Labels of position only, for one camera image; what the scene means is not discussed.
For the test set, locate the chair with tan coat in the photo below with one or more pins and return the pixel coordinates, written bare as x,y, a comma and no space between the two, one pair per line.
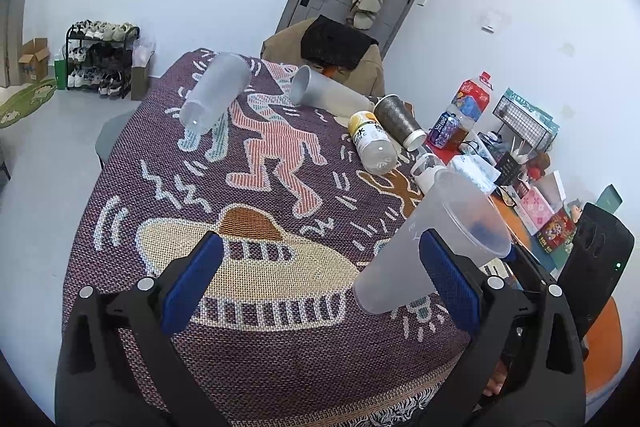
367,69

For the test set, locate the black shoe rack with shoes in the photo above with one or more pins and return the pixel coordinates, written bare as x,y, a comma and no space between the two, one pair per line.
100,57

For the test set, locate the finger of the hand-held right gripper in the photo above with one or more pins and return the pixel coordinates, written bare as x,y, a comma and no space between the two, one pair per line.
527,268

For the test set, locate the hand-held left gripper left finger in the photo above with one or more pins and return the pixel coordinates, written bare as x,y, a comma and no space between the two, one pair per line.
192,283

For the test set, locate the white box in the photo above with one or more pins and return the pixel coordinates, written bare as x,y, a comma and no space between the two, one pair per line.
550,188

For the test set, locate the grey stool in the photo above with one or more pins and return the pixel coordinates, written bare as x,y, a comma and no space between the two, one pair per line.
112,132

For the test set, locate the small clear plastic cup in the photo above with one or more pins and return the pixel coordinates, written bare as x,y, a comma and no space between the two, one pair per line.
427,171

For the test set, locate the grey plastic cup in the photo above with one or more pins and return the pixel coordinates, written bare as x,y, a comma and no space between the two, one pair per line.
327,94

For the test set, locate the white wall socket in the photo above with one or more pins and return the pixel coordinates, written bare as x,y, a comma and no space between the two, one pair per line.
491,19

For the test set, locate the green box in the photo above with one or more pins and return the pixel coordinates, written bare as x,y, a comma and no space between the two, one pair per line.
60,74

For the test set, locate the red and blue drink bottle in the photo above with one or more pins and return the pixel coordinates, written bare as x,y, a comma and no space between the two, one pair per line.
467,104

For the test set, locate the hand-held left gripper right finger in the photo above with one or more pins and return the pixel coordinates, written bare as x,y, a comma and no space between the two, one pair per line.
450,283

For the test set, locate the dark glitter tumbler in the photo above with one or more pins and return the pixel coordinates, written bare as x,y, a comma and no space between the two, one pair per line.
400,121

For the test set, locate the pink patterned box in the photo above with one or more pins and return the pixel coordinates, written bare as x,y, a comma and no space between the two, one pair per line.
534,213

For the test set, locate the clear frosted plastic cup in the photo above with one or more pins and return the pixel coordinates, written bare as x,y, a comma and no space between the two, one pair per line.
432,242

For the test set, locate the cardboard box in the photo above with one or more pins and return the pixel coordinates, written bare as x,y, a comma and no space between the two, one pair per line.
35,59

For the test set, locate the red patterned box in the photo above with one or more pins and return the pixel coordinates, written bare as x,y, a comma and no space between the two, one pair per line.
556,229

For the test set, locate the green floor rug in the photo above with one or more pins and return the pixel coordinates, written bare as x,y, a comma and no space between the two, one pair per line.
27,99

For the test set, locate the tissue pack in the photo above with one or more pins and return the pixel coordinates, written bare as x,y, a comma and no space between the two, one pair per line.
474,169

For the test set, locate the tall frosted plastic cup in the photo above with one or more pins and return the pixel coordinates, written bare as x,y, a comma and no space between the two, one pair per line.
216,93

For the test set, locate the black utensil holder box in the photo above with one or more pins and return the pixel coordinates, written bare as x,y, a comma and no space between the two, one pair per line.
511,164

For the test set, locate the person's right hand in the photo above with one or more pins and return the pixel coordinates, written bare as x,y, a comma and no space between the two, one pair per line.
494,384

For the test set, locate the printed blanket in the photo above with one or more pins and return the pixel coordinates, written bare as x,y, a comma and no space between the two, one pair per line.
260,207

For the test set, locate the blue drink can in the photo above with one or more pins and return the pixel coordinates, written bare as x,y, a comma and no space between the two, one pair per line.
443,129

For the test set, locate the yellow label plastic bottle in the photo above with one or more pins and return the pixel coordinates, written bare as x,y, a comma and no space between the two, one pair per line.
372,142

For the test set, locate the black knitted cloth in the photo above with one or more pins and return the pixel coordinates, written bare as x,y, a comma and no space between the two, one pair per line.
337,44

